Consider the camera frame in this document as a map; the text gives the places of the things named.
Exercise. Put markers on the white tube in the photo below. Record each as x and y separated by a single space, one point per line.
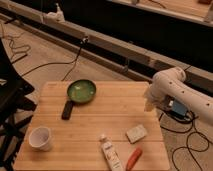
110 154

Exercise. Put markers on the white object on rail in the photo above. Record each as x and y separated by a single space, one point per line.
56 16

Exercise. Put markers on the blue box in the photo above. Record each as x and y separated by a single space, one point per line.
179 109

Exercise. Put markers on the green ceramic bowl pan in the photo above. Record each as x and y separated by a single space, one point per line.
78 92

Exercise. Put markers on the white sponge block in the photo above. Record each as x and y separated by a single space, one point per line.
136 133

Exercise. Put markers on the orange carrot toy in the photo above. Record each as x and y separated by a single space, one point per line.
133 159

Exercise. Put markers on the black chair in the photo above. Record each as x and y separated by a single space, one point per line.
13 96

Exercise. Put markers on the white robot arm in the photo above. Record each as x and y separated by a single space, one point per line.
170 82

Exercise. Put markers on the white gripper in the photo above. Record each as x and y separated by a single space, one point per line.
152 96

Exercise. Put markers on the white ceramic cup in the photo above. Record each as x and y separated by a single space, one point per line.
40 138

